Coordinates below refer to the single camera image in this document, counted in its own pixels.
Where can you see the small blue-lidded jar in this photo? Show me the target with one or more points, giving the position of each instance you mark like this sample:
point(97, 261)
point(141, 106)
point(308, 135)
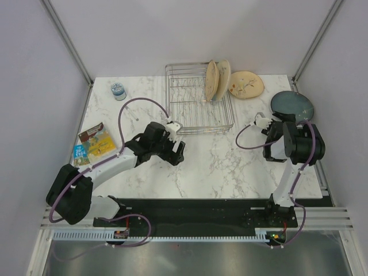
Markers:
point(118, 91)

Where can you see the dark teal plate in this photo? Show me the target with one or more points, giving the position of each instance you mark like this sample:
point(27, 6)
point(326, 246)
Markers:
point(291, 102)

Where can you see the metal wire dish rack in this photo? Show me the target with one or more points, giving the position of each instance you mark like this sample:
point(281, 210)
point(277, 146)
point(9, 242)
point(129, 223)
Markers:
point(186, 103)

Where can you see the white pen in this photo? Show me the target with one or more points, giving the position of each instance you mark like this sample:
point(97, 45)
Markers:
point(132, 114)

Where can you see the cream plate with yellow bird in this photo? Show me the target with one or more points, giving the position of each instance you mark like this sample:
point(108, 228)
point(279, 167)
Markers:
point(211, 80)

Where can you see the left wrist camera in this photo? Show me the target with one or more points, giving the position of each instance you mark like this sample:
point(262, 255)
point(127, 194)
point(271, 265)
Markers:
point(173, 128)

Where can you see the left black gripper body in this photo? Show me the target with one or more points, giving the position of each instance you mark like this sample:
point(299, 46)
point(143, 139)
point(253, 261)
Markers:
point(165, 148)

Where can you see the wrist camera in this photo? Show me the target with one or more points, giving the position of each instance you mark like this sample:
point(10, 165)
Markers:
point(262, 122)
point(173, 128)

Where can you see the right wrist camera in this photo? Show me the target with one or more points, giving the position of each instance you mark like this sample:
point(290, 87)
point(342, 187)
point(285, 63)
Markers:
point(262, 122)

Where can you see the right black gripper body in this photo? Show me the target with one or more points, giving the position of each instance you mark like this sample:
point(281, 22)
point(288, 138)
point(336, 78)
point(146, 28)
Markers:
point(284, 118)

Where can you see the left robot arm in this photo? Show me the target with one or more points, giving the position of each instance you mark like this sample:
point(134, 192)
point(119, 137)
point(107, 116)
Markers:
point(71, 194)

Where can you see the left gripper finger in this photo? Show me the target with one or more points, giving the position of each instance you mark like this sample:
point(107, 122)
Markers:
point(180, 148)
point(176, 160)

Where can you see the white cable duct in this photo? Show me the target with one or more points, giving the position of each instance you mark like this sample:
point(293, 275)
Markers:
point(89, 235)

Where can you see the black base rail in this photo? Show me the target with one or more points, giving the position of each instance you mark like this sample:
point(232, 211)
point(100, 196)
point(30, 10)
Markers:
point(198, 218)

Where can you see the blue paperback book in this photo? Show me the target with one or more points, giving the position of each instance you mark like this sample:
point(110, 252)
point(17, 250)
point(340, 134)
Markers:
point(80, 157)

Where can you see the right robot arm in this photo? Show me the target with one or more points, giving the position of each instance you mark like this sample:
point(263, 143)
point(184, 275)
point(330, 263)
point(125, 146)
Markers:
point(299, 145)

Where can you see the aluminium frame profile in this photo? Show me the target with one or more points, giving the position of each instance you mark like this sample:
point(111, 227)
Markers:
point(62, 32)

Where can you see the blue and cream plate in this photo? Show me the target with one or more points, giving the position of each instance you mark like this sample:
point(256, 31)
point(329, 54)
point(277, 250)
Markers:
point(224, 69)

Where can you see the brown and yellow book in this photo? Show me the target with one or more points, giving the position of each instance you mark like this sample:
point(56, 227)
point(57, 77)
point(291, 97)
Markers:
point(97, 142)

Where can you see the cream plate with blue bird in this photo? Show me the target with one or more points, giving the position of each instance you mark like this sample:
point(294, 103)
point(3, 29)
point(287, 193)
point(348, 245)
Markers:
point(245, 84)

